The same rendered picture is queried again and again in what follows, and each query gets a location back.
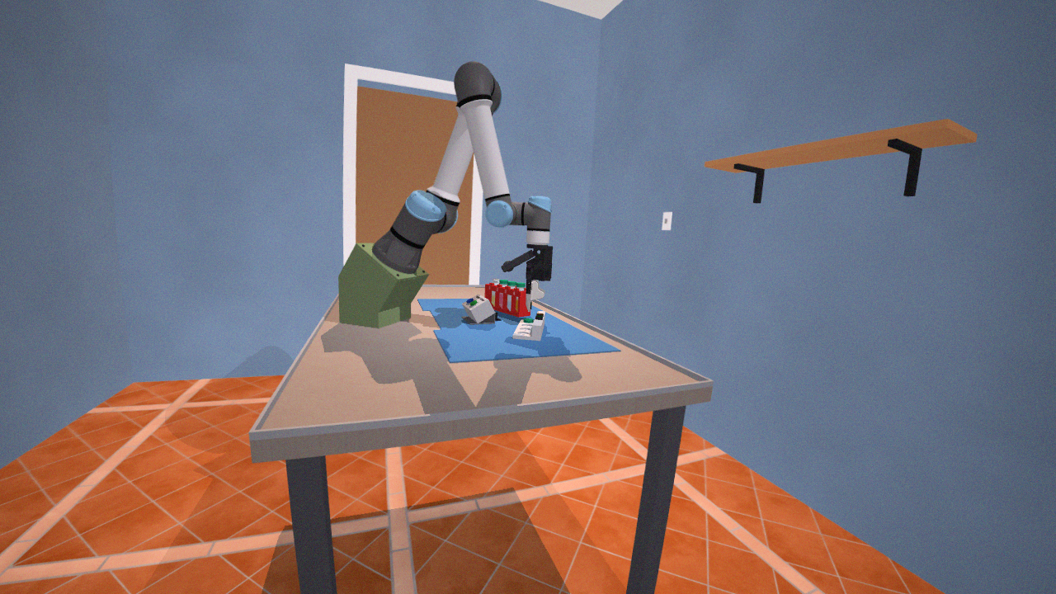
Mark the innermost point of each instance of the blue flat mat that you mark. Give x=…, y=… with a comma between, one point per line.
x=462, y=342

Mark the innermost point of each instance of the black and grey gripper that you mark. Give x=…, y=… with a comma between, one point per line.
x=535, y=271

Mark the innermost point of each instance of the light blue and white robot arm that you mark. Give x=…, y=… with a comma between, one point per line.
x=479, y=96

